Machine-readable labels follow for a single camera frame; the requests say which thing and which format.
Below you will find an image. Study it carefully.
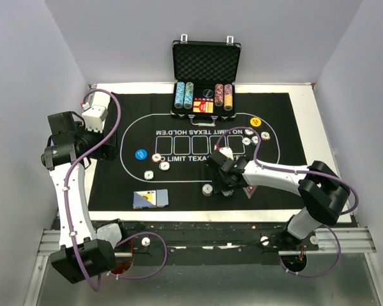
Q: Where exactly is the blue white chip stack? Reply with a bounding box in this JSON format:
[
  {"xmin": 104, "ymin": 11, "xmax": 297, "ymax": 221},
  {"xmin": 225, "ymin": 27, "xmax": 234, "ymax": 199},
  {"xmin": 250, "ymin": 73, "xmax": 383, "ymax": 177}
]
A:
[{"xmin": 222, "ymin": 190, "xmax": 234, "ymax": 197}]

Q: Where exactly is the grey white chip stack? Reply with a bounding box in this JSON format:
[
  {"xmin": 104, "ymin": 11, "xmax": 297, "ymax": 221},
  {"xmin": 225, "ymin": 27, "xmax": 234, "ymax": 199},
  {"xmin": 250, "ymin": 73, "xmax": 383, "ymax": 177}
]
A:
[{"xmin": 202, "ymin": 184, "xmax": 213, "ymax": 196}]

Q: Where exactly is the triangular dealer button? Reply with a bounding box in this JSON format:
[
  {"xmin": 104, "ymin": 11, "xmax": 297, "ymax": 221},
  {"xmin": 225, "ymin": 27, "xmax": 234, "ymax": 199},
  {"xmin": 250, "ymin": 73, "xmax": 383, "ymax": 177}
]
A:
[{"xmin": 243, "ymin": 186, "xmax": 257, "ymax": 199}]

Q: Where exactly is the blue round blind button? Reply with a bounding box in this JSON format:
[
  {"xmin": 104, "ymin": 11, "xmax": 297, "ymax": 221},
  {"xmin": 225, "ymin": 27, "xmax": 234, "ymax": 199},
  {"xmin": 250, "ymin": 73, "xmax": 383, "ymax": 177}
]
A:
[{"xmin": 135, "ymin": 149, "xmax": 147, "ymax": 160}]

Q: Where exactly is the red white chip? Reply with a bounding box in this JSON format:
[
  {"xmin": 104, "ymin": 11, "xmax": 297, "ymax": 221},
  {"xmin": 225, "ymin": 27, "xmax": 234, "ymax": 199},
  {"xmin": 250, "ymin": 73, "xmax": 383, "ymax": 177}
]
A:
[
  {"xmin": 260, "ymin": 131, "xmax": 271, "ymax": 141},
  {"xmin": 151, "ymin": 153, "xmax": 162, "ymax": 163}
]

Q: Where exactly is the yellow round blind button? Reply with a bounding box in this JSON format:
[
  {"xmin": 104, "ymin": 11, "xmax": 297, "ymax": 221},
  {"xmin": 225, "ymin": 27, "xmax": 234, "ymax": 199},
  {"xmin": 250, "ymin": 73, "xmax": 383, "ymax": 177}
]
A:
[{"xmin": 250, "ymin": 117, "xmax": 262, "ymax": 128}]

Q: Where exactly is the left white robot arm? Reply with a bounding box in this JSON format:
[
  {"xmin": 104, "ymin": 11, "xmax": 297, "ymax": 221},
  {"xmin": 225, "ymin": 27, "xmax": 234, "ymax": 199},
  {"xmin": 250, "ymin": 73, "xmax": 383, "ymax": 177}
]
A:
[{"xmin": 41, "ymin": 106, "xmax": 129, "ymax": 284}]

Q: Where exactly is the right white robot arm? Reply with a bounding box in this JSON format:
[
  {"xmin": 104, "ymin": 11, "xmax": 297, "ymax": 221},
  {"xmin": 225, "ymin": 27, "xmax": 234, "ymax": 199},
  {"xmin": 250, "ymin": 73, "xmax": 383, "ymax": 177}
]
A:
[{"xmin": 206, "ymin": 150, "xmax": 350, "ymax": 250}]

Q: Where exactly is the black poker table mat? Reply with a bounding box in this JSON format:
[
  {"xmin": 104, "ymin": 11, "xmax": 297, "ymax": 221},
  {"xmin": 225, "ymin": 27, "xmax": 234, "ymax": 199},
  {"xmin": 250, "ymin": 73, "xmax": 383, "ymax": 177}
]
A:
[{"xmin": 89, "ymin": 93, "xmax": 307, "ymax": 211}]

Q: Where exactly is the red card deck in case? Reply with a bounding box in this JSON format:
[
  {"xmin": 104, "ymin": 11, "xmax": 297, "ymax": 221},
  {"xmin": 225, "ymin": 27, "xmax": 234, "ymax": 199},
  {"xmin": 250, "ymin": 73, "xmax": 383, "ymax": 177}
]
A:
[{"xmin": 192, "ymin": 98, "xmax": 214, "ymax": 113}]

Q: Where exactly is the teal grey chip row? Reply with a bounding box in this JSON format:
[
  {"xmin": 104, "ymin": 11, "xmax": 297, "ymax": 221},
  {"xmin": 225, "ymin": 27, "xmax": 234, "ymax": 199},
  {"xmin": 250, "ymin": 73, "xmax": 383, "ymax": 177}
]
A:
[{"xmin": 183, "ymin": 82, "xmax": 194, "ymax": 109}]

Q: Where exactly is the orange chip row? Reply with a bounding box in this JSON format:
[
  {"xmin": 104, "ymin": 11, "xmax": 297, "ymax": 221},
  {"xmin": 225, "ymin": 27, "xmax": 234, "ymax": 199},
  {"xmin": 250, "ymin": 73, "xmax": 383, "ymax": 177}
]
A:
[{"xmin": 223, "ymin": 84, "xmax": 233, "ymax": 111}]

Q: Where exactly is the red purple chip row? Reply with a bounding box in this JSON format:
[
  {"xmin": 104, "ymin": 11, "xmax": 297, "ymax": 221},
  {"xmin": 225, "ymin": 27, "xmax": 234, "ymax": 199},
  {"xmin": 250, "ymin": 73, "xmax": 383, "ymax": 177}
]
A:
[{"xmin": 214, "ymin": 84, "xmax": 224, "ymax": 106}]

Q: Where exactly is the light blue chip row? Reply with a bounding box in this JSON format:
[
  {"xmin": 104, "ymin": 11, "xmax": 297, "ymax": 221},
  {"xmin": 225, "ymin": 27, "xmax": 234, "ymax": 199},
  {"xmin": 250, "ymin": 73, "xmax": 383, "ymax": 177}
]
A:
[{"xmin": 174, "ymin": 82, "xmax": 185, "ymax": 108}]

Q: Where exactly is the white table board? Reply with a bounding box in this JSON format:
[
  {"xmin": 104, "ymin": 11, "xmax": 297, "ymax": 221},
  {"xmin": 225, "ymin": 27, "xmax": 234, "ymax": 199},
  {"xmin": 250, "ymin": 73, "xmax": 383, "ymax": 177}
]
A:
[{"xmin": 89, "ymin": 82, "xmax": 340, "ymax": 223}]

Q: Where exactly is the black aluminium chip case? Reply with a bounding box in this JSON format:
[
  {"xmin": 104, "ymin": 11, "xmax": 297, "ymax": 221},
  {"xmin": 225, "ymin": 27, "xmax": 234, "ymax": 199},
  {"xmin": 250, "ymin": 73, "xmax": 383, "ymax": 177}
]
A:
[{"xmin": 170, "ymin": 34, "xmax": 242, "ymax": 127}]

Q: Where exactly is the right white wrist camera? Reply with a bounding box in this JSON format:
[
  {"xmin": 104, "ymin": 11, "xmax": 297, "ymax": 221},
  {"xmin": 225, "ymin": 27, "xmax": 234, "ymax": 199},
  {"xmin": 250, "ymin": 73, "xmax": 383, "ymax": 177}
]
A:
[{"xmin": 218, "ymin": 147, "xmax": 234, "ymax": 160}]

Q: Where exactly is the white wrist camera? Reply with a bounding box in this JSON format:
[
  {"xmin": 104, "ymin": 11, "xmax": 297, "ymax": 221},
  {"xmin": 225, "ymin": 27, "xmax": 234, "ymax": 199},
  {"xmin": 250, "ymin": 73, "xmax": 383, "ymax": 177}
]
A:
[
  {"xmin": 80, "ymin": 89, "xmax": 108, "ymax": 133},
  {"xmin": 218, "ymin": 147, "xmax": 234, "ymax": 160}
]

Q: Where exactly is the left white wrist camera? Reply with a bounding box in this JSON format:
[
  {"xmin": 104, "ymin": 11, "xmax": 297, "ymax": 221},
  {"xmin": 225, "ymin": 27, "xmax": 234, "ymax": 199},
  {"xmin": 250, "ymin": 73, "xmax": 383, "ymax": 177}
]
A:
[{"xmin": 80, "ymin": 89, "xmax": 108, "ymax": 133}]

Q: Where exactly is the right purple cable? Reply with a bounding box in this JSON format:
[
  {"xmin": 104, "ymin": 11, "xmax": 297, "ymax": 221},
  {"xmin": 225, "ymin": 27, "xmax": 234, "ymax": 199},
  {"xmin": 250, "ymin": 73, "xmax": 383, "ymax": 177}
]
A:
[{"xmin": 215, "ymin": 127, "xmax": 360, "ymax": 277}]

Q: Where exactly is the purple cable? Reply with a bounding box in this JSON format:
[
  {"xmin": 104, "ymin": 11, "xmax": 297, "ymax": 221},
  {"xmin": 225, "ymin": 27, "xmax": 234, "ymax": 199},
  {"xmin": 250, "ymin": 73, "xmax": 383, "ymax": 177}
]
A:
[
  {"xmin": 65, "ymin": 89, "xmax": 169, "ymax": 293},
  {"xmin": 215, "ymin": 127, "xmax": 360, "ymax": 277}
]

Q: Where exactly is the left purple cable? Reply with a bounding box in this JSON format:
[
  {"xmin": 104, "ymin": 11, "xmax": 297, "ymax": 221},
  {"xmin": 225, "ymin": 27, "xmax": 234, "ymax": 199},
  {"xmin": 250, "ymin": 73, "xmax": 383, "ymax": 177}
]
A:
[{"xmin": 65, "ymin": 89, "xmax": 169, "ymax": 293}]

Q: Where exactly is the aluminium mounting rail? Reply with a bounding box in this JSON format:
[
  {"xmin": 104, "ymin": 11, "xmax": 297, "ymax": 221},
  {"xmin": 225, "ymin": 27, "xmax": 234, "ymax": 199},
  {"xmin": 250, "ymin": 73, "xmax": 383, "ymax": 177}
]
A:
[{"xmin": 37, "ymin": 228, "xmax": 377, "ymax": 256}]

